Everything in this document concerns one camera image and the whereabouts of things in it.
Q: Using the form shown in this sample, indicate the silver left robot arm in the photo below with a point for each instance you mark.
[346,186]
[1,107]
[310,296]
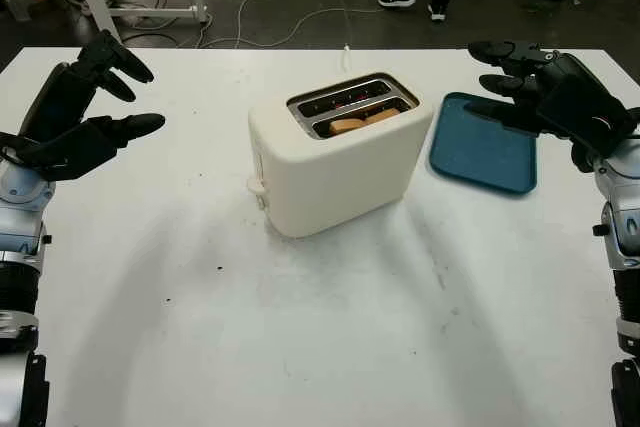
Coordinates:
[20,227]

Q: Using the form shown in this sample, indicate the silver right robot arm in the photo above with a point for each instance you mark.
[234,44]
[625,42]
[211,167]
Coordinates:
[625,207]

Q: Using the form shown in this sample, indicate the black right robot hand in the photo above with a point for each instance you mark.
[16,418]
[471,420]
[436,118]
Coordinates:
[565,69]

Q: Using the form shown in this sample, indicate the cream toaster lever knob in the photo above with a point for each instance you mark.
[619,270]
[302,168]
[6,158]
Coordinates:
[256,184]

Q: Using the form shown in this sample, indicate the cream two-slot toaster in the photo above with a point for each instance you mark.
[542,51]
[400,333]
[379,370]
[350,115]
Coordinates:
[340,182]

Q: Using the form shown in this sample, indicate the toast slice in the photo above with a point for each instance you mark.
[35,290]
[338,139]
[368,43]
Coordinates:
[345,124]

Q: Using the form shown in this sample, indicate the blue plastic tray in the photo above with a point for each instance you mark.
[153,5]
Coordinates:
[475,162]

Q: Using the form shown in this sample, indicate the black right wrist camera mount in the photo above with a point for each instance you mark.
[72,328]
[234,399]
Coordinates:
[585,122]

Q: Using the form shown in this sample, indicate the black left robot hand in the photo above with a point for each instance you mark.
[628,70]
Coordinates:
[65,127]

